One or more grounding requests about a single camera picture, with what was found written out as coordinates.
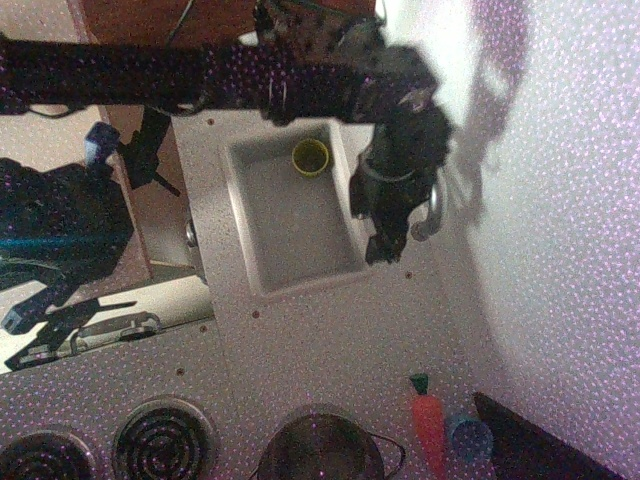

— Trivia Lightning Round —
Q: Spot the orange toy carrot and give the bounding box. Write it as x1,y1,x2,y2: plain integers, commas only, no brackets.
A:
409,373,447,479

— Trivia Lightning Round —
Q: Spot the grey toy sink basin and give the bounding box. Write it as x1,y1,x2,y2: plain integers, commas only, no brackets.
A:
221,120,368,298

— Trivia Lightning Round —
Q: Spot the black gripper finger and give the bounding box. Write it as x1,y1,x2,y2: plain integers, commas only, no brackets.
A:
365,229,408,265

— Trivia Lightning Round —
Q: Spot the yellow-green plastic cup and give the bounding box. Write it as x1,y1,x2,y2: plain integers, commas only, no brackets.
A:
291,138,330,178

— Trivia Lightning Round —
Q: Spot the black spiral burner left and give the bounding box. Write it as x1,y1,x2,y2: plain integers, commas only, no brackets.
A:
1,430,96,480

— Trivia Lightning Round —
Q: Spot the black spiral stove burner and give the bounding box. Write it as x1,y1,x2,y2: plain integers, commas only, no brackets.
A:
111,396,220,479

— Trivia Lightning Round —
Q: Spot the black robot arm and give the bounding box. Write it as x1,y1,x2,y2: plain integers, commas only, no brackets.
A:
1,1,452,265

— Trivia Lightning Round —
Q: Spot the black camera tripod clamp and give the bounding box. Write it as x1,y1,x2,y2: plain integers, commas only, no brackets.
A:
117,107,181,197

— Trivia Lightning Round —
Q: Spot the blue plastic cup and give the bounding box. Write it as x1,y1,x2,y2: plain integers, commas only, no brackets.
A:
445,413,494,463

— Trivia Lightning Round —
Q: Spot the dark metal pot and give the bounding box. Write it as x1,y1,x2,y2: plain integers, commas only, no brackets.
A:
250,412,407,480

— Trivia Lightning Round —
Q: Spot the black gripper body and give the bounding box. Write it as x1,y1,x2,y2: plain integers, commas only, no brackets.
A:
348,160,436,239

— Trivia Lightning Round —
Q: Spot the blue-tipped black clamp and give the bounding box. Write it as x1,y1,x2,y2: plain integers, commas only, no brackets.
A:
1,280,136,372

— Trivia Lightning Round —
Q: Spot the silver oven door handle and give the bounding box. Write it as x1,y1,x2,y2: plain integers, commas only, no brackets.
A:
69,311,163,355

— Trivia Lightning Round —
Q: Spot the black bag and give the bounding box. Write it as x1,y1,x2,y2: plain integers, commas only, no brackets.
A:
1,158,134,290

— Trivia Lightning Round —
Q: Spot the silver faucet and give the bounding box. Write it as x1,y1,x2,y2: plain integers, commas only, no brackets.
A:
409,170,446,242

